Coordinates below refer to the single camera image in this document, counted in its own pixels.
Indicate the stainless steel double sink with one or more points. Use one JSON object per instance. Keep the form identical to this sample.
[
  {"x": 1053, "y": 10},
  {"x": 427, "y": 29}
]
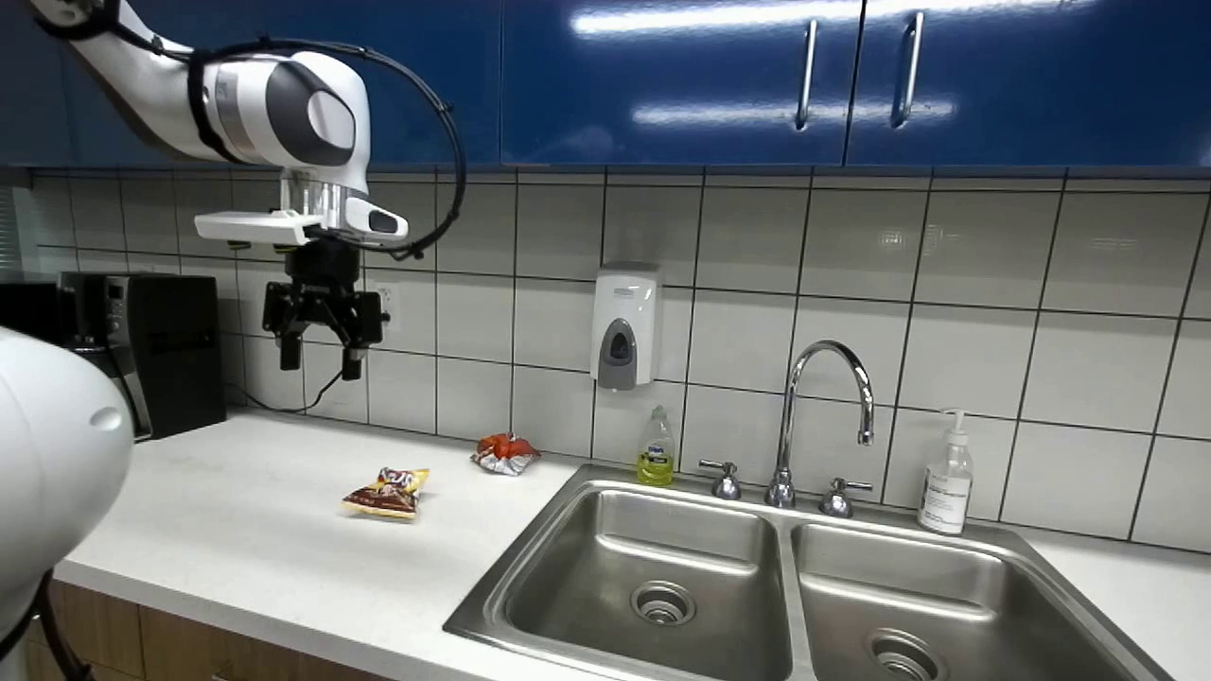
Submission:
[{"x": 705, "y": 570}]

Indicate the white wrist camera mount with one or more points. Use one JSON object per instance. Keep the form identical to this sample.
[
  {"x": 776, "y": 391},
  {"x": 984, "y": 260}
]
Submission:
[{"x": 252, "y": 229}]

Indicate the black countertop appliance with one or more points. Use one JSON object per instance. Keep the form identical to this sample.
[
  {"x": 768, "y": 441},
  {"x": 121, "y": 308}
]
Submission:
[{"x": 162, "y": 354}]

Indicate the wooden base cabinet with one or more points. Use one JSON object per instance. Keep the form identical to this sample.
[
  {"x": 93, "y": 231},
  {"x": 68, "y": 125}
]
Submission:
[{"x": 175, "y": 643}]

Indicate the red snack packet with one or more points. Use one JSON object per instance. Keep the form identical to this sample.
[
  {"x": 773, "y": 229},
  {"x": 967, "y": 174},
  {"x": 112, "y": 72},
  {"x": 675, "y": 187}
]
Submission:
[{"x": 504, "y": 455}]

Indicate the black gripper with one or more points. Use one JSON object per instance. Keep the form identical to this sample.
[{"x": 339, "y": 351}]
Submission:
[{"x": 326, "y": 290}]

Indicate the blue cabinet door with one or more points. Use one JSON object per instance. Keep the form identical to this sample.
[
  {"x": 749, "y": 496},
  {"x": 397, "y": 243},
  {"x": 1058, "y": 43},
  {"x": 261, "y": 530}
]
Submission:
[
  {"x": 1059, "y": 88},
  {"x": 25, "y": 98},
  {"x": 683, "y": 76},
  {"x": 427, "y": 61}
]

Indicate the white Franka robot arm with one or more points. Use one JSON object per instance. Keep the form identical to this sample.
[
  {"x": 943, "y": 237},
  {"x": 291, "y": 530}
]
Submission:
[{"x": 252, "y": 108}]

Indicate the yellow snack packet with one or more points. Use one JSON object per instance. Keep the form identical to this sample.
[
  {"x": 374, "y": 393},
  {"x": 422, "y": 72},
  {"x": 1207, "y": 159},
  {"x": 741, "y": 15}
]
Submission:
[{"x": 387, "y": 492}]

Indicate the chrome faucet knob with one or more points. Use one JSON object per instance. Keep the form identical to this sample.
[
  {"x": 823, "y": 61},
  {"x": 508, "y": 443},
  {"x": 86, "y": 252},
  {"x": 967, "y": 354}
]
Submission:
[
  {"x": 724, "y": 483},
  {"x": 837, "y": 501}
]

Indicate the clear pump soap bottle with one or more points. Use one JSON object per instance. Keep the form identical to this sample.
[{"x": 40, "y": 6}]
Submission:
[{"x": 943, "y": 492}]

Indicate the yellow dish soap bottle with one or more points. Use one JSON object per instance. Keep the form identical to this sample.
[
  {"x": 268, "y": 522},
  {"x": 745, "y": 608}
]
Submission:
[{"x": 656, "y": 460}]

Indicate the chrome gooseneck faucet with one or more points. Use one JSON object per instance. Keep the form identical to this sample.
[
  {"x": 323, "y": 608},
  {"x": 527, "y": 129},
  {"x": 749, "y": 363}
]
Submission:
[{"x": 788, "y": 430}]

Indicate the white wall soap dispenser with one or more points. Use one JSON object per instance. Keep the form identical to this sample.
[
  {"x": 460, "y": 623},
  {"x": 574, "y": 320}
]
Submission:
[{"x": 623, "y": 325}]

